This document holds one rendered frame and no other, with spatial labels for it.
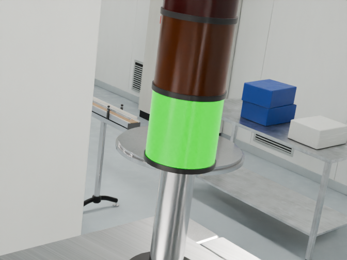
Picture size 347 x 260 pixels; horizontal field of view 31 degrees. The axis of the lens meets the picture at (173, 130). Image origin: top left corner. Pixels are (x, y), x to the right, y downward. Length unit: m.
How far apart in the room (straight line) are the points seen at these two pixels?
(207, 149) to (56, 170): 1.77
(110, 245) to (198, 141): 0.15
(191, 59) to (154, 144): 0.06
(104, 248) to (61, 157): 1.65
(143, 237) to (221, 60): 0.20
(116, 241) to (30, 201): 1.64
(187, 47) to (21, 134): 1.68
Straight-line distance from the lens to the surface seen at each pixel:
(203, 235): 0.56
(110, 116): 5.04
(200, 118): 0.40
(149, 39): 8.13
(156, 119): 0.41
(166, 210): 0.44
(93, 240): 0.53
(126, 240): 0.53
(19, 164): 2.09
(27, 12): 1.96
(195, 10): 0.39
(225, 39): 0.40
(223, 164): 4.24
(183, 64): 0.39
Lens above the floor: 2.35
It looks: 17 degrees down
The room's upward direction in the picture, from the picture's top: 7 degrees clockwise
